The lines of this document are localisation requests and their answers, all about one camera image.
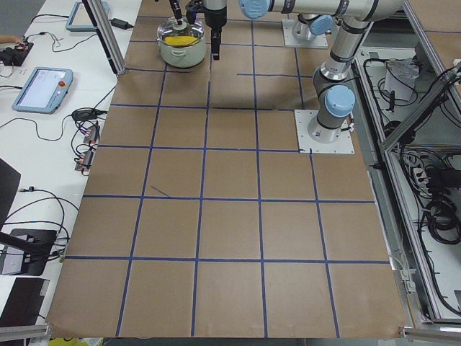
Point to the glass pot lid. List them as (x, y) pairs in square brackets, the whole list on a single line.
[(170, 27)]

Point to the aluminium frame post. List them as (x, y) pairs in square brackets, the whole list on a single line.
[(101, 24)]

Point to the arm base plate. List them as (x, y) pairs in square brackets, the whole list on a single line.
[(312, 138), (302, 39)]

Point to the far teach pendant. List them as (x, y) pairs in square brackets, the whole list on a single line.
[(79, 20)]

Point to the near teach pendant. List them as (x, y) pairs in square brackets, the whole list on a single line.
[(44, 90)]

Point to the yellow corn cob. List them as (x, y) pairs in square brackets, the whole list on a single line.
[(180, 40)]

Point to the pale green steel pot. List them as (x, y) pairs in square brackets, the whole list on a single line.
[(183, 57)]

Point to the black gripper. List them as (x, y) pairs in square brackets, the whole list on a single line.
[(176, 8), (215, 18)]

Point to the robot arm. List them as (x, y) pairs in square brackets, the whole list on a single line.
[(336, 100), (318, 24)]

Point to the teach pendant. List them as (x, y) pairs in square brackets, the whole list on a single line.
[(44, 90), (79, 20)]

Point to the black power adapter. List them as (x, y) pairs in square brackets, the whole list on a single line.
[(121, 24)]

